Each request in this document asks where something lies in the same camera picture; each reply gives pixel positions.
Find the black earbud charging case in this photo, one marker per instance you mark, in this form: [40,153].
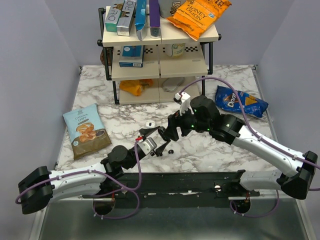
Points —
[161,131]

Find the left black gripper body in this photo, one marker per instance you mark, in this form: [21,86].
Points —
[134,159]

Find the beige three-tier shelf rack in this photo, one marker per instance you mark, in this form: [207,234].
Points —
[197,59]

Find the orange snack bag bottom shelf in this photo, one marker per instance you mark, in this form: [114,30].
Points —
[135,87]

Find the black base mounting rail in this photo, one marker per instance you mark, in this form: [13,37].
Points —
[179,190]

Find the brown object behind rack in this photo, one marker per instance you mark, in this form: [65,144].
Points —
[103,56]

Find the orange honey dijon chip bag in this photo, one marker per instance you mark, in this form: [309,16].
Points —
[195,17]

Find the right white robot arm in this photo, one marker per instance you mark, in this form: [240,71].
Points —
[295,170]

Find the blue Doritos chip bag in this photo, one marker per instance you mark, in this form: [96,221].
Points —
[226,99]

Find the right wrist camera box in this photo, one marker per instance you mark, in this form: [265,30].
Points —
[184,100]

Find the blue tall carton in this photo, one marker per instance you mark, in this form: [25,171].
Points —
[141,19]

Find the cassava chips bag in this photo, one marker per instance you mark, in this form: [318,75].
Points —
[86,130]

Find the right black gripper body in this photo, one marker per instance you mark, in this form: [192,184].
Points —
[189,120]

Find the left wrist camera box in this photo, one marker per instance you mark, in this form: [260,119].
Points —
[148,145]

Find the teal RiO box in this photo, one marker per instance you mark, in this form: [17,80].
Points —
[113,15]

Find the blue white box middle shelf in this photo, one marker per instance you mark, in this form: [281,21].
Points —
[132,56]

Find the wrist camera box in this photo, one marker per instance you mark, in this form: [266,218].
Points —
[148,145]
[184,100]

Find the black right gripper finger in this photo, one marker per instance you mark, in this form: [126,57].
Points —
[171,132]
[185,130]

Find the white earbud charging case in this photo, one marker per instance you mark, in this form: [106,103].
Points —
[150,124]

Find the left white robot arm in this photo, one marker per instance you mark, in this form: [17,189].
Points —
[43,186]

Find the silver RiO box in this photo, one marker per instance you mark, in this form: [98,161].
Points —
[125,20]

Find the grey printed pouch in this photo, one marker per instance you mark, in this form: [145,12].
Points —
[168,8]

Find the cream printed mug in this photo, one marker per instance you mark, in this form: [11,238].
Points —
[174,50]

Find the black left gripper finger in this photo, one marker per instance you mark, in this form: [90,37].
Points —
[145,132]
[159,151]

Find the purple tall box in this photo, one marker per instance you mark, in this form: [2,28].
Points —
[154,19]

